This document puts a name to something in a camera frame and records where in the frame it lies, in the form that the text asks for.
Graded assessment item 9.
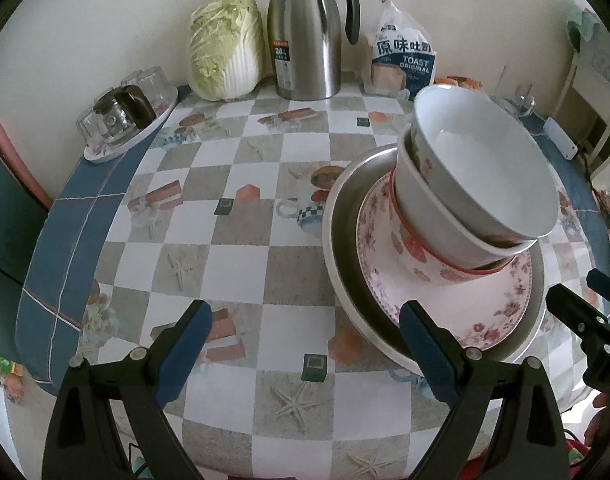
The floral pattern plate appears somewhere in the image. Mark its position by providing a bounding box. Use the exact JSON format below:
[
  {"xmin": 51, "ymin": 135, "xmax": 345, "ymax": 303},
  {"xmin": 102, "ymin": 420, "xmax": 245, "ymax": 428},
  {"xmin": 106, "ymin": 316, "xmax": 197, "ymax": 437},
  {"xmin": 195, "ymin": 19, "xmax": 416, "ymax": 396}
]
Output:
[{"xmin": 356, "ymin": 172, "xmax": 542, "ymax": 350}]

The red-rimmed patterned ceramic bowl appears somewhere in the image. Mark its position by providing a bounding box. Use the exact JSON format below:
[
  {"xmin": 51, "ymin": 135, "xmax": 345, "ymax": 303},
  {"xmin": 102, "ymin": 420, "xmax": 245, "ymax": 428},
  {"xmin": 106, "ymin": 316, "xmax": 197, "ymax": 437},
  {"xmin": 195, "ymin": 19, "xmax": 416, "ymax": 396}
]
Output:
[{"xmin": 394, "ymin": 131, "xmax": 536, "ymax": 271}]

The small white bowl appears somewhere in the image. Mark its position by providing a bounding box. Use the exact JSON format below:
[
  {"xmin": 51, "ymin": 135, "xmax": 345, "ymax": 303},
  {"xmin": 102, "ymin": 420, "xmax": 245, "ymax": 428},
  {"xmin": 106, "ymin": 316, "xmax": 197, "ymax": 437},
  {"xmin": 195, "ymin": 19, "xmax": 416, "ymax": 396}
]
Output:
[{"xmin": 410, "ymin": 84, "xmax": 559, "ymax": 247}]

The large stainless steel basin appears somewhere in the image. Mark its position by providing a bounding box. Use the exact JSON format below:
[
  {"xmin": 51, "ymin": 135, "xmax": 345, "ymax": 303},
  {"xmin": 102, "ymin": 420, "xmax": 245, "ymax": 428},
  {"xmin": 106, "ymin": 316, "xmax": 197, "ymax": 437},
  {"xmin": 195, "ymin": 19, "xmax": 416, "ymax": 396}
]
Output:
[{"xmin": 321, "ymin": 144, "xmax": 547, "ymax": 374}]

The white power adapter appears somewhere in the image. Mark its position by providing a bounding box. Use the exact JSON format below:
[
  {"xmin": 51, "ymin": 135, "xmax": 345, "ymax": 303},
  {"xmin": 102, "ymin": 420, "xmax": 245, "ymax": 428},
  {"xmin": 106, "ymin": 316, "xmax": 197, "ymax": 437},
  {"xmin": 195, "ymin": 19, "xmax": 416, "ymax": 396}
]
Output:
[{"xmin": 544, "ymin": 118, "xmax": 578, "ymax": 160}]

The clear drinking glass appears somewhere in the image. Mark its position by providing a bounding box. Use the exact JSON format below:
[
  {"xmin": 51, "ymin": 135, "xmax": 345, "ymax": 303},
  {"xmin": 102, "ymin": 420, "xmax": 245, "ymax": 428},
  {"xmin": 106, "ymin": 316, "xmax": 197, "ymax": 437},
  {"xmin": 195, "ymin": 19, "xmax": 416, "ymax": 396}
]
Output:
[{"xmin": 491, "ymin": 65, "xmax": 536, "ymax": 119}]

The dark blue chair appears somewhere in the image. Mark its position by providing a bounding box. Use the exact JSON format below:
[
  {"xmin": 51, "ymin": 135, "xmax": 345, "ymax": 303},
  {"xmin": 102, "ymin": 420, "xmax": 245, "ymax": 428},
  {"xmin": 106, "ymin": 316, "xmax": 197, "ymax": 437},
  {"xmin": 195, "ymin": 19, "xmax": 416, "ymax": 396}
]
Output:
[{"xmin": 0, "ymin": 123, "xmax": 52, "ymax": 362}]

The orange snack packet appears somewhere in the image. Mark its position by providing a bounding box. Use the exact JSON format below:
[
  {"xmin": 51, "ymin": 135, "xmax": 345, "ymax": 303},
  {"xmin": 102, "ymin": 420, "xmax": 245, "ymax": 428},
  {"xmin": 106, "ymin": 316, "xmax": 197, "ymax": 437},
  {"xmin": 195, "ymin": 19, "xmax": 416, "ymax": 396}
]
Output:
[{"xmin": 434, "ymin": 76, "xmax": 483, "ymax": 91}]

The blue checkered tablecloth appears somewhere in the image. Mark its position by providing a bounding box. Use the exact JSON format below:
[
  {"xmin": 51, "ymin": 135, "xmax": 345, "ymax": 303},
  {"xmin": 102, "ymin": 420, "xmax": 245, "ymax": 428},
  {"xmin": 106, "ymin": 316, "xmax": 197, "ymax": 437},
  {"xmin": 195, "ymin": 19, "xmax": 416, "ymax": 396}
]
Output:
[{"xmin": 14, "ymin": 71, "xmax": 610, "ymax": 480}]

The toast bread bag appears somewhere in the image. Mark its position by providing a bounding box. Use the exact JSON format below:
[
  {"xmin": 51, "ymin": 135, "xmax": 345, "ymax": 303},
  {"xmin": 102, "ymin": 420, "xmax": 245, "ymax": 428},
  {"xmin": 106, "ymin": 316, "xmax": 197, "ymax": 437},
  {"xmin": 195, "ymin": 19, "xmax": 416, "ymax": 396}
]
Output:
[{"xmin": 361, "ymin": 0, "xmax": 436, "ymax": 101}]

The tray with glass cups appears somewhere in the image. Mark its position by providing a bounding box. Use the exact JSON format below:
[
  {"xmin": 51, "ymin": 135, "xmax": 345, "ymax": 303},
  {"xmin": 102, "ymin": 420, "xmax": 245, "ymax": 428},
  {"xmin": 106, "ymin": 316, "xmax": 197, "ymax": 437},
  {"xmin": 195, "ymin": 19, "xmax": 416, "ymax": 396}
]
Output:
[{"xmin": 76, "ymin": 66, "xmax": 178, "ymax": 164}]

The stainless steel thermos jug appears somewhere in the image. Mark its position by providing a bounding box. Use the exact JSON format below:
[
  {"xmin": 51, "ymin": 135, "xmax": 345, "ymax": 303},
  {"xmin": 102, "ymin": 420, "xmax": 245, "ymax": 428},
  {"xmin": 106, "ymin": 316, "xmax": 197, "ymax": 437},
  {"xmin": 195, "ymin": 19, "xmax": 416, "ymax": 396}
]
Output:
[{"xmin": 267, "ymin": 0, "xmax": 360, "ymax": 101}]

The napa cabbage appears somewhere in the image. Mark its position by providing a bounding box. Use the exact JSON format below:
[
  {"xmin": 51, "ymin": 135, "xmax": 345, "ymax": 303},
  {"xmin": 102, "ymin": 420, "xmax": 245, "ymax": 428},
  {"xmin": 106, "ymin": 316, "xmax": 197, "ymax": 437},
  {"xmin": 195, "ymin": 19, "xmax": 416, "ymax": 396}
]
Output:
[{"xmin": 188, "ymin": 0, "xmax": 265, "ymax": 101}]

